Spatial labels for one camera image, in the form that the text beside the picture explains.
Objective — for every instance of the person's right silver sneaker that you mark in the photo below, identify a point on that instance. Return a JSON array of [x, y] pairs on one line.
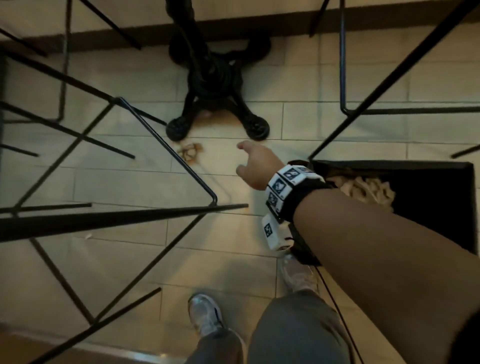
[[298, 275]]

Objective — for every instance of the person's right forearm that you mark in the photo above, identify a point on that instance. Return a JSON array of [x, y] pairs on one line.
[[382, 270]]

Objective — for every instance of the person's grey trouser leg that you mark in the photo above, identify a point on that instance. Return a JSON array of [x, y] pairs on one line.
[[217, 348], [300, 330]]

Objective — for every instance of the person's right hand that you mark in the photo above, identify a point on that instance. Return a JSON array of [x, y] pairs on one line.
[[260, 167]]

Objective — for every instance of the person's left grey trouser leg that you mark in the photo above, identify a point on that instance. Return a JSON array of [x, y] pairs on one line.
[[217, 348]]

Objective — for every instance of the person's silver sneaker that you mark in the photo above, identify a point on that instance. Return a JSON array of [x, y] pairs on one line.
[[298, 275], [205, 313]]

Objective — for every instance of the person's right thumb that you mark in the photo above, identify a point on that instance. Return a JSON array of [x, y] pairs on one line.
[[242, 171]]

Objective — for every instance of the black white marker wrist tracker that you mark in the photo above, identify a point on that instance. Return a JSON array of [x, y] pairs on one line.
[[287, 187]]

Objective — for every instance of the black cast iron table base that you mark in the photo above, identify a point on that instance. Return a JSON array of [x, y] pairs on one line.
[[217, 80]]

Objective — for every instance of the crumpled brown paper wad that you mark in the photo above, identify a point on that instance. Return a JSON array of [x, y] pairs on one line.
[[365, 191]]

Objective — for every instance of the small crumpled brown paper scrap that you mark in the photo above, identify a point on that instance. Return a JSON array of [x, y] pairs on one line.
[[189, 152]]

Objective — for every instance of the person's left silver sneaker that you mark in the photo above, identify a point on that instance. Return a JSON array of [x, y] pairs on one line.
[[205, 313]]

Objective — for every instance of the black waste bin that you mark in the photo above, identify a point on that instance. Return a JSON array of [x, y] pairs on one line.
[[435, 195]]

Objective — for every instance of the person's right grey trouser leg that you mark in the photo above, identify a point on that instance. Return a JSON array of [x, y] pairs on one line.
[[300, 330]]

